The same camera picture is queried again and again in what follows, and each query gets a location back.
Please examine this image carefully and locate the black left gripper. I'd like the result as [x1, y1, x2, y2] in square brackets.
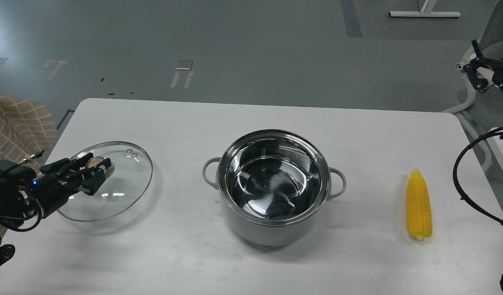
[30, 152, 112, 218]

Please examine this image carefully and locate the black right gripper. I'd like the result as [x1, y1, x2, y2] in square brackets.
[463, 39, 503, 95]

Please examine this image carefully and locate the glass pot lid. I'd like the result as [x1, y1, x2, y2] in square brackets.
[57, 141, 153, 222]

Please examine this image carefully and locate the yellow corn cob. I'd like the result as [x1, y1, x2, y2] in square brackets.
[406, 169, 433, 241]

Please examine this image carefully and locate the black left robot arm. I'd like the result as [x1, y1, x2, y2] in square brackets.
[0, 150, 114, 233]

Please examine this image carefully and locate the grey-green steel cooking pot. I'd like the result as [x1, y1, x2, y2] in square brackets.
[201, 129, 347, 247]

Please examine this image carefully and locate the white grey office chair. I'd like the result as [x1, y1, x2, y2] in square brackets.
[446, 0, 503, 212]

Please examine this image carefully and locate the white desk leg base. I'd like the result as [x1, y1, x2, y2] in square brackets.
[388, 0, 461, 18]

